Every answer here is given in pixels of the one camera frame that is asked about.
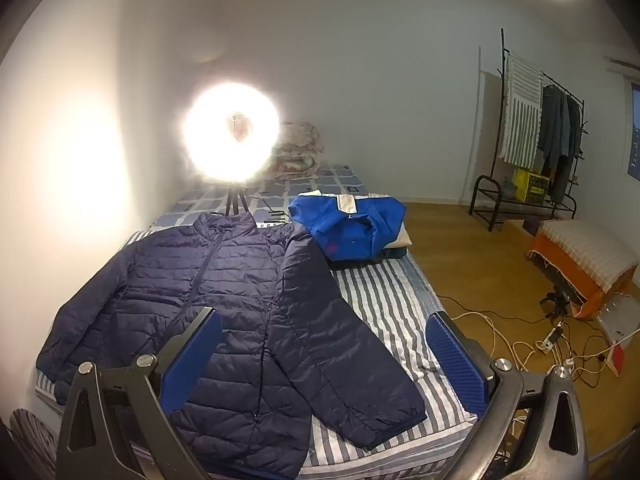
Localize white power strip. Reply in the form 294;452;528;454
536;324;565;353

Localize navy puffer jacket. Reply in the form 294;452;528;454
36;211;428;480

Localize blue and white jacket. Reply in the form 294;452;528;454
288;191;407;262

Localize small black device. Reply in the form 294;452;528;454
540;287;573;318

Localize window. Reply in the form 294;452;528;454
625;80;640;181

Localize black hanging garment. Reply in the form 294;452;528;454
550;94;584;204

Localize yellow crate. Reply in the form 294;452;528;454
514;167;551;204

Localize grey striped bed sheet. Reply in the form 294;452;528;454
10;230;478;480

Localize ring light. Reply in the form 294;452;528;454
182;82;281;183

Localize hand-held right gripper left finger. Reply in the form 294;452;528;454
56;306;224;480

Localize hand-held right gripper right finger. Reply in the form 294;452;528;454
426;311;590;480

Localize orange covered bench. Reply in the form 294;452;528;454
527;218;640;320

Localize floral patterned pillow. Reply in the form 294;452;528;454
270;121;326;178

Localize white board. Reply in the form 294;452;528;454
597;292;640;347

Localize black clothes rack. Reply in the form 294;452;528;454
469;28;588;232

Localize white woven bench cloth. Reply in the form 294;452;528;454
539;218;640;293

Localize striped hanging towel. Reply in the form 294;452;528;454
501;53;545;167

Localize power strip and cables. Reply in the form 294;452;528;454
439;296;623;392

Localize blue checkered bed sheet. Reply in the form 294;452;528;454
157;162;373;233

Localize black tripod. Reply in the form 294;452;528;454
223;180;251;221

